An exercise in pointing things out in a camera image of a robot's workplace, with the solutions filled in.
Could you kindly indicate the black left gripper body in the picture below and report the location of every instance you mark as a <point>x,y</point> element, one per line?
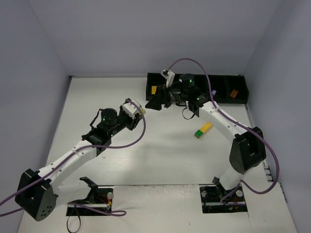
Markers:
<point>132,121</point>

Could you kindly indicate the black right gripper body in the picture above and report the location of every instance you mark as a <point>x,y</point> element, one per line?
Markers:
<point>164,96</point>

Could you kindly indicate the yellow curved lego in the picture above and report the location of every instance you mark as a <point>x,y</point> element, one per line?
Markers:
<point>153,90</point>

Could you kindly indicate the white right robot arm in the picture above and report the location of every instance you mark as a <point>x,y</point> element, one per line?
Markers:
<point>247,145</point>

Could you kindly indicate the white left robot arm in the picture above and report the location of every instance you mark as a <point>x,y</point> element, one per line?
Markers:
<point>39,192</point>

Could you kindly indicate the yellow long lego brick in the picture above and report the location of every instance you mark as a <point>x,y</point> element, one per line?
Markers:
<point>206,127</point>

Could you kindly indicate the brown lego under yellow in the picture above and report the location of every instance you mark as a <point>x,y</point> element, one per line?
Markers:
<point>198,136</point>

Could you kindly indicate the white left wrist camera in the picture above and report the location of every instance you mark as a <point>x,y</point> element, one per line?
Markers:
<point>131,107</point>

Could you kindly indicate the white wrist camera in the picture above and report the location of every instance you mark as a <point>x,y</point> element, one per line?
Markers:
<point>169,76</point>
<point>131,107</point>

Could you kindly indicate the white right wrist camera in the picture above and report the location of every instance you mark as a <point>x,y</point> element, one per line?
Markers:
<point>169,76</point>

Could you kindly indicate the left base mount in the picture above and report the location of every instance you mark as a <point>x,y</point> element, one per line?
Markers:
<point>101,201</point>

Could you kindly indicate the base mount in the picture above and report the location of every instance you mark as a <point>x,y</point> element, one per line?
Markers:
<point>101,201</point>
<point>215,200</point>

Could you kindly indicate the right base mount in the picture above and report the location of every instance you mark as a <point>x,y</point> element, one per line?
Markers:
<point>215,200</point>

